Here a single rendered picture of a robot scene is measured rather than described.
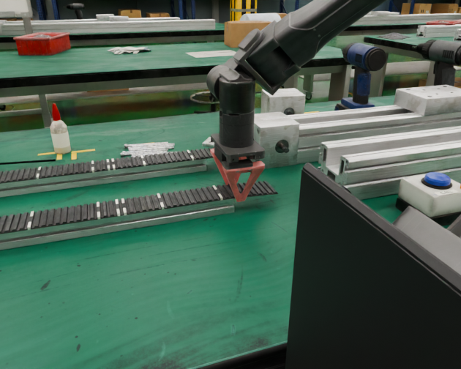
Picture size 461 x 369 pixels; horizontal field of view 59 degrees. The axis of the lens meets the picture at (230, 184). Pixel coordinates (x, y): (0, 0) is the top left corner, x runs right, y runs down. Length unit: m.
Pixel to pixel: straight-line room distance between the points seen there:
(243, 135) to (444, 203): 0.34
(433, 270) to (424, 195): 0.53
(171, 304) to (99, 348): 0.10
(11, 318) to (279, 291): 0.33
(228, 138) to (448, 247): 0.48
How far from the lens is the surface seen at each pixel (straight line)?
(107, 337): 0.51
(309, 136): 0.92
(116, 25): 4.00
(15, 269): 0.65
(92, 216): 0.67
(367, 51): 1.15
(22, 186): 0.87
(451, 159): 0.89
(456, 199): 0.75
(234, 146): 0.65
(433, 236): 0.22
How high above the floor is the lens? 1.13
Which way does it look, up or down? 26 degrees down
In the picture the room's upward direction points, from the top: straight up
